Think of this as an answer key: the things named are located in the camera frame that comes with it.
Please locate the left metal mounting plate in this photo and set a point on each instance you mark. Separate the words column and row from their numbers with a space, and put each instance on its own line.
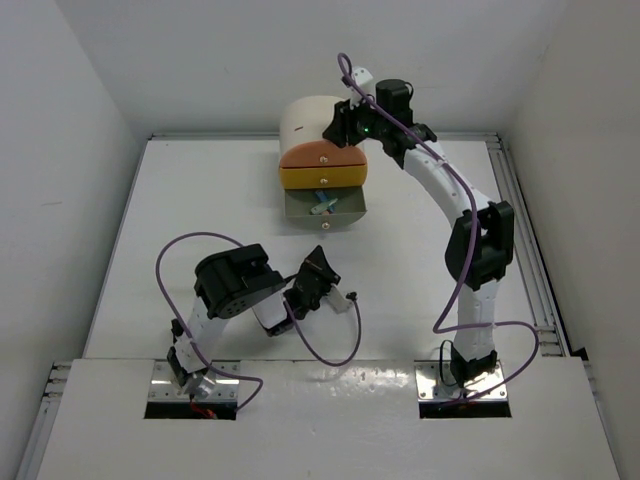
column 207, row 387

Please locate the blue correction tape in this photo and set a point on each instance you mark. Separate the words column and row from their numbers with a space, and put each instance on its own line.
column 321, row 196

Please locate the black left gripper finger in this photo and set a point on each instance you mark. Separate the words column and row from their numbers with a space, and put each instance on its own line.
column 328, row 274
column 316, row 261

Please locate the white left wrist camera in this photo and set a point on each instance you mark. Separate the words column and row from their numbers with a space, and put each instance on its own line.
column 341, row 302

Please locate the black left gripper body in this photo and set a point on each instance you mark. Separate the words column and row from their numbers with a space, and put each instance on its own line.
column 324, row 288

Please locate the yellow drawer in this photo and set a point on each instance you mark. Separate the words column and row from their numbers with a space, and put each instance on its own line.
column 323, row 177

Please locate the metal mounting plate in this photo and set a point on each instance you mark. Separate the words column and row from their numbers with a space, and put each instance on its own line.
column 436, row 384
column 207, row 387

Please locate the white front shelf board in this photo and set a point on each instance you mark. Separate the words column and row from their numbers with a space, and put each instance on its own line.
column 310, row 422

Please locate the green correction tape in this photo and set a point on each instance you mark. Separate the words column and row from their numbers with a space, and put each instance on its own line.
column 324, row 208

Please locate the orange top drawer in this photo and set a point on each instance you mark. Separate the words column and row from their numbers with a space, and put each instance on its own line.
column 321, row 153

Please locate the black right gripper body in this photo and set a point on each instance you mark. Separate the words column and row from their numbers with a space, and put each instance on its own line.
column 369, row 124

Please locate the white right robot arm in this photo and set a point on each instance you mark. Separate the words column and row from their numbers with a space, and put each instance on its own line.
column 481, row 244

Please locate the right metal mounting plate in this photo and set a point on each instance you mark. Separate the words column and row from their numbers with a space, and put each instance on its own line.
column 436, row 384

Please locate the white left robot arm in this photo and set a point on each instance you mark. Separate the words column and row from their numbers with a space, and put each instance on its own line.
column 239, row 280

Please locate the cream drawer cabinet shell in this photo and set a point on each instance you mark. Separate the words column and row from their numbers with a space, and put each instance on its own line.
column 305, row 120

